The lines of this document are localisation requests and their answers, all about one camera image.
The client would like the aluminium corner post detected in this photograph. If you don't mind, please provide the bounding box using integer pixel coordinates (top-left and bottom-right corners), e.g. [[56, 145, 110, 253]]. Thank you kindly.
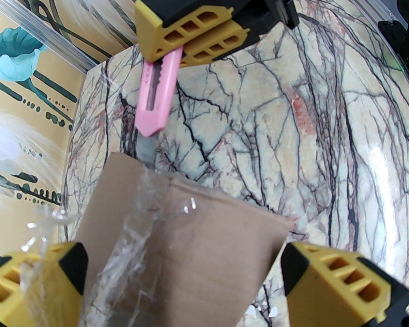
[[0, 0, 101, 75]]

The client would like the short taped cardboard box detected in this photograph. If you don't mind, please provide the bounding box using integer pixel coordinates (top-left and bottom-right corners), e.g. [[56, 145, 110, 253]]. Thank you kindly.
[[73, 152, 295, 327]]

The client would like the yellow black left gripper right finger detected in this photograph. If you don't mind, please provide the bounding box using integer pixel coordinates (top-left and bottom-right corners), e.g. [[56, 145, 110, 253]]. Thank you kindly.
[[281, 242, 409, 327]]

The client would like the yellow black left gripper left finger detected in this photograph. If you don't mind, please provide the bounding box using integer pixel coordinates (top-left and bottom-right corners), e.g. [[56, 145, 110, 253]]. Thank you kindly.
[[0, 242, 89, 327]]

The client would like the pink utility knife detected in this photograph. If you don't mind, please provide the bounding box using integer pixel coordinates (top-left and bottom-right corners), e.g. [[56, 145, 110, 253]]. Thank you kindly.
[[135, 46, 184, 169]]

